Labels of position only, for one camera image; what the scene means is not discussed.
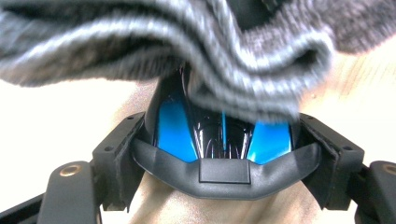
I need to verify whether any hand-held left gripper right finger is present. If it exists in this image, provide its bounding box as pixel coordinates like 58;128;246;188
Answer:
299;112;365;211

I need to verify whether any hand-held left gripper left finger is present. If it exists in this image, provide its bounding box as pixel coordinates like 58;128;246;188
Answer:
92;111;148;213

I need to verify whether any grey cloth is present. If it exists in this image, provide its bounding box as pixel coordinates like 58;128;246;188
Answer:
0;0;396;123

